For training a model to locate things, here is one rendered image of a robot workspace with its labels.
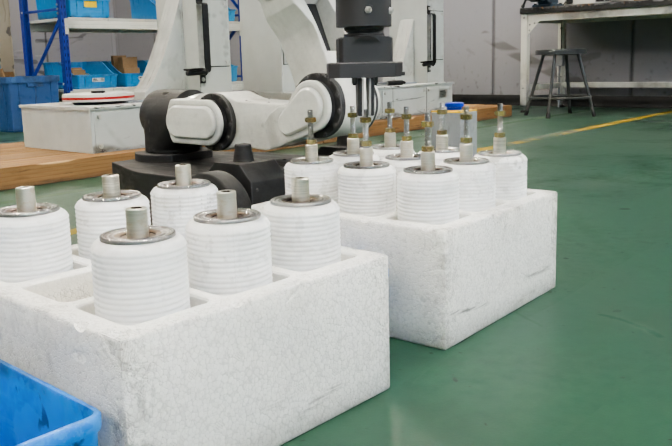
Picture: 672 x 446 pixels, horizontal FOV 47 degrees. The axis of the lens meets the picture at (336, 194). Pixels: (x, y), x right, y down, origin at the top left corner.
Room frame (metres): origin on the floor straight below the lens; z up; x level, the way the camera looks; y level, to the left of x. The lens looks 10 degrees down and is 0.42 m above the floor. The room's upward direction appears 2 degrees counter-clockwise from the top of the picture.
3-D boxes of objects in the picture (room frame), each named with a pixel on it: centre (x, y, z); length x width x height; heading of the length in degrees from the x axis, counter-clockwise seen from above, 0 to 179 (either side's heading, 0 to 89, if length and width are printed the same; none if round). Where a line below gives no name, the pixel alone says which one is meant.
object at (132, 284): (0.78, 0.20, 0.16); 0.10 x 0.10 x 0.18
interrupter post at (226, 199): (0.86, 0.12, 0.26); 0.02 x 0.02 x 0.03
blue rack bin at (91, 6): (6.28, 2.02, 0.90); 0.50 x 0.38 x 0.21; 50
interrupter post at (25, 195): (0.94, 0.38, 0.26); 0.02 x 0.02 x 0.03
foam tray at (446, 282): (1.36, -0.13, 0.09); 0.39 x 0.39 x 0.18; 51
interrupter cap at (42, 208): (0.94, 0.38, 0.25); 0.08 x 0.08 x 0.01
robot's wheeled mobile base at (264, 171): (1.99, 0.27, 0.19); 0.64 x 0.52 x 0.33; 49
